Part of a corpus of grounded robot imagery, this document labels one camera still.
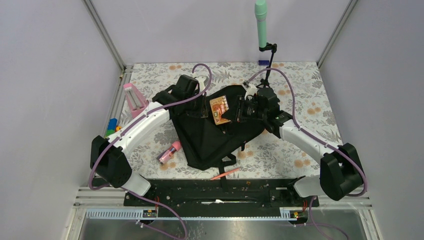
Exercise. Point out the pink pencil case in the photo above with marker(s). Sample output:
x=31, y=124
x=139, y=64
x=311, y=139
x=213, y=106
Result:
x=165, y=156

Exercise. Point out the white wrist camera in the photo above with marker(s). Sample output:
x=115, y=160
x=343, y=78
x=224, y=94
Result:
x=202, y=82
x=250, y=89

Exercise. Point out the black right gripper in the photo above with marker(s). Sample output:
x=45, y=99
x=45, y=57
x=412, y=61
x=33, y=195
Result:
x=238, y=114

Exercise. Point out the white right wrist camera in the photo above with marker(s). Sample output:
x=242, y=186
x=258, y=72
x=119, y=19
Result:
x=250, y=89

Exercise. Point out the colourful toy blocks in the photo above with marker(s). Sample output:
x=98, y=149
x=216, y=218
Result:
x=112, y=127

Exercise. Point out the floral tablecloth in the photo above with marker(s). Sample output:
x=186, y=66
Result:
x=300, y=89

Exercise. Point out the black student backpack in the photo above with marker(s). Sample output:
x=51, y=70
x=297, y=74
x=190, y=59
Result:
x=205, y=144

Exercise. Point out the blue block at wall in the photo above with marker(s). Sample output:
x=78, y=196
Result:
x=263, y=62

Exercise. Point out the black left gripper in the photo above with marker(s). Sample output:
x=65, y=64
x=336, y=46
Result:
x=195, y=93

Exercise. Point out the orange snack packet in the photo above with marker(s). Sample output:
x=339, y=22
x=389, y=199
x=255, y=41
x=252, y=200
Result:
x=218, y=107

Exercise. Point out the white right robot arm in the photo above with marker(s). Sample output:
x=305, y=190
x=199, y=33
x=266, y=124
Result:
x=340, y=168

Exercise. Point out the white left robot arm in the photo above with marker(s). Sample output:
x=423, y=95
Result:
x=109, y=155

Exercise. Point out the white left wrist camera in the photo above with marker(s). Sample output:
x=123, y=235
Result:
x=202, y=82

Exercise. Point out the green microphone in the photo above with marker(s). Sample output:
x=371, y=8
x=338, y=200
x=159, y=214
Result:
x=260, y=11

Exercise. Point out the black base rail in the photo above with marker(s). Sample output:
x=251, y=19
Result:
x=222, y=198

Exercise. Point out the black tripod stand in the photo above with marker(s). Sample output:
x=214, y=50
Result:
x=264, y=82

